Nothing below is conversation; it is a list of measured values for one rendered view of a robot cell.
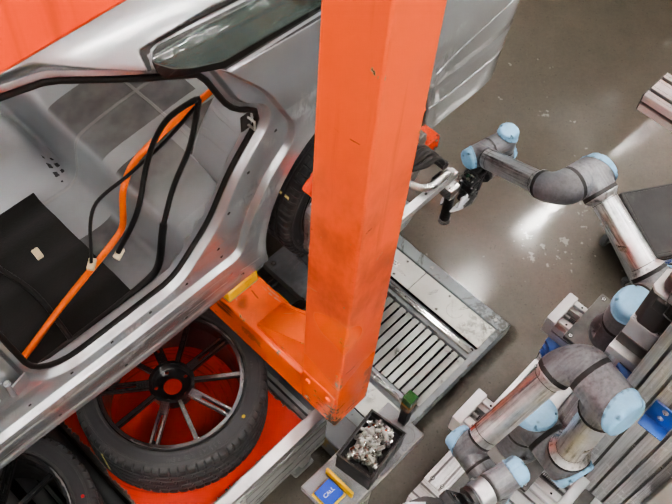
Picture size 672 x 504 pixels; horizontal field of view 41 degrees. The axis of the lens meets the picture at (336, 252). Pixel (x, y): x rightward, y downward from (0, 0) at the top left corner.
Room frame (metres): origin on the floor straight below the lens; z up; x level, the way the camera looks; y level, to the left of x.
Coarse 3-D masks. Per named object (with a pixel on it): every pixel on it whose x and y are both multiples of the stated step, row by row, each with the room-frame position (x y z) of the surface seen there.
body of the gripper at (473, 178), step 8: (480, 168) 1.96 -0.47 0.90; (464, 176) 1.92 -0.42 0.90; (472, 176) 1.93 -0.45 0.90; (480, 176) 1.94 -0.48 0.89; (488, 176) 1.96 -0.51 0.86; (464, 184) 1.90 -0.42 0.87; (472, 184) 1.89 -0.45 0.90; (480, 184) 1.91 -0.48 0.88; (464, 192) 1.90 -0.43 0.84; (472, 192) 1.88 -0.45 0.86
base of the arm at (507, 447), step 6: (504, 438) 0.98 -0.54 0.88; (510, 438) 0.98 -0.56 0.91; (498, 444) 0.98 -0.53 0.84; (504, 444) 0.97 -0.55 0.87; (510, 444) 0.97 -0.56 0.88; (516, 444) 0.96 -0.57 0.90; (498, 450) 0.97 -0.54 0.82; (504, 450) 0.96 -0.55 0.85; (510, 450) 0.96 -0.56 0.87; (516, 450) 0.95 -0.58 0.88; (522, 450) 0.95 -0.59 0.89; (528, 450) 0.95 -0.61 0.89; (504, 456) 0.95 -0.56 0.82; (522, 456) 0.95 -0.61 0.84; (528, 456) 0.95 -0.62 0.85; (534, 456) 0.95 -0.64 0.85; (528, 462) 0.94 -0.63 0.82
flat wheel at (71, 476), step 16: (32, 448) 0.94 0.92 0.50; (48, 448) 0.95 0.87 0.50; (64, 448) 0.96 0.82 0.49; (16, 464) 0.90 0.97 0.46; (32, 464) 0.90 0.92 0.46; (48, 464) 0.90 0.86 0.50; (64, 464) 0.90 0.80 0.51; (80, 464) 0.91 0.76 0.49; (0, 480) 0.83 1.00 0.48; (48, 480) 0.85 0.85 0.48; (64, 480) 0.85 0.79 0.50; (80, 480) 0.85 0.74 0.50; (0, 496) 0.78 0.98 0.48; (32, 496) 0.79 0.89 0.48; (80, 496) 0.80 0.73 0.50; (96, 496) 0.81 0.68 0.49
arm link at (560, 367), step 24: (552, 360) 0.98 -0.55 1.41; (576, 360) 0.97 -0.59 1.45; (528, 384) 0.95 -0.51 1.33; (552, 384) 0.94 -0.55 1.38; (504, 408) 0.91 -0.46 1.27; (528, 408) 0.90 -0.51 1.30; (456, 432) 0.88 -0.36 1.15; (480, 432) 0.87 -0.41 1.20; (504, 432) 0.86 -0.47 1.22; (456, 456) 0.82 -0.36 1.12; (480, 456) 0.82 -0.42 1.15
